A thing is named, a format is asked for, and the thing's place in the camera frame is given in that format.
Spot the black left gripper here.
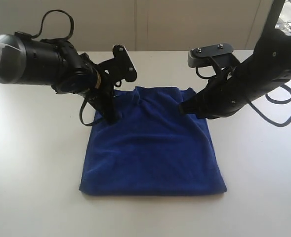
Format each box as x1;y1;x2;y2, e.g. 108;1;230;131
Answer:
52;41;120;123

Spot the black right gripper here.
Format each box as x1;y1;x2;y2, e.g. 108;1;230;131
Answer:
178;59;291;119

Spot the blue towel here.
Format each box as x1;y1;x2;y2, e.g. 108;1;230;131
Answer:
79;86;227;196

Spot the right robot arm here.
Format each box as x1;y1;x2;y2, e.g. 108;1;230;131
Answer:
179;29;291;119

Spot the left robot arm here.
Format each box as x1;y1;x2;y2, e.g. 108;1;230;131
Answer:
0;34;119;124

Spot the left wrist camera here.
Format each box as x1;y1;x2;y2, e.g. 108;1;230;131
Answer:
98;44;137;83

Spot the right black cable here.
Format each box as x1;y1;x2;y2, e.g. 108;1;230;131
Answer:
196;66;291;128

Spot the black cable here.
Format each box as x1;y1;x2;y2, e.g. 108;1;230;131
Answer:
31;9;104;126
196;66;291;128

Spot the left black cable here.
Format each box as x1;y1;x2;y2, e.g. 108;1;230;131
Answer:
31;9;104;126

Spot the dark window frame post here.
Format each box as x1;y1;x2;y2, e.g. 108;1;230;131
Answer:
262;0;285;34

